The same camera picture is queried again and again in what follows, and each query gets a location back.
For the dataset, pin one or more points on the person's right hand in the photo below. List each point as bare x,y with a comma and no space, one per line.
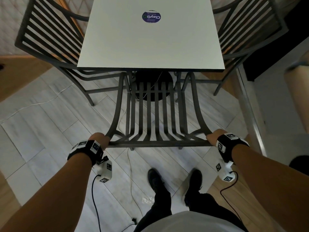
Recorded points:
217,136

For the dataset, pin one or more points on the person's left hand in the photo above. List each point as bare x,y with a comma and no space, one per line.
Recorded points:
102,138

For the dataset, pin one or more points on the dark grey metal chair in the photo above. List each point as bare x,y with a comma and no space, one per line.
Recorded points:
157,143
48,57
260,41

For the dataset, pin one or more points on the person's right forearm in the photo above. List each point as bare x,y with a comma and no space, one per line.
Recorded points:
272,186

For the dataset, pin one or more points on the person's left forearm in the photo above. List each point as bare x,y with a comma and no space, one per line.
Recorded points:
48,195

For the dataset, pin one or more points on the person's right black shoe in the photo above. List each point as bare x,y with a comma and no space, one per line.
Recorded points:
194,181

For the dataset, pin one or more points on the person's black shoe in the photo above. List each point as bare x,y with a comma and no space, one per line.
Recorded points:
194,181
155,179

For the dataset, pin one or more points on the person's left black shoe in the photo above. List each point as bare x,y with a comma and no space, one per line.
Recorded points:
155,179

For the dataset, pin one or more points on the person's white shirt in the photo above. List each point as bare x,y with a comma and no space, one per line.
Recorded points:
193,223

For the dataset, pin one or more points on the person's black trousers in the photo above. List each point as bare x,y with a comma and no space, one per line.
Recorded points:
159,210

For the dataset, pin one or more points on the black marker wristband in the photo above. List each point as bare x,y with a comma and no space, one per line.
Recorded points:
82,153
233,148

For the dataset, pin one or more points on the dark power adapter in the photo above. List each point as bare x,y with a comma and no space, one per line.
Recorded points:
134,221

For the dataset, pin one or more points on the black round stand base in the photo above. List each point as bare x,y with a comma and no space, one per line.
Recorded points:
301,165

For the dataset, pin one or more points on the tan box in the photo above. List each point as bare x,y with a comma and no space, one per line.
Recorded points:
299,99

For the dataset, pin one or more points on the white square table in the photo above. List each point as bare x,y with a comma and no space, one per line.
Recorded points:
149,45

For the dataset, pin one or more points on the black cabinet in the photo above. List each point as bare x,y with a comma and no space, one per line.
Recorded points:
289,50

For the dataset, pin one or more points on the round blue sticker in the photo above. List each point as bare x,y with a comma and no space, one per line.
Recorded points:
150,17

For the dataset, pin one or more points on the aluminium wall strip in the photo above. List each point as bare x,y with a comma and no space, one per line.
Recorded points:
251,111

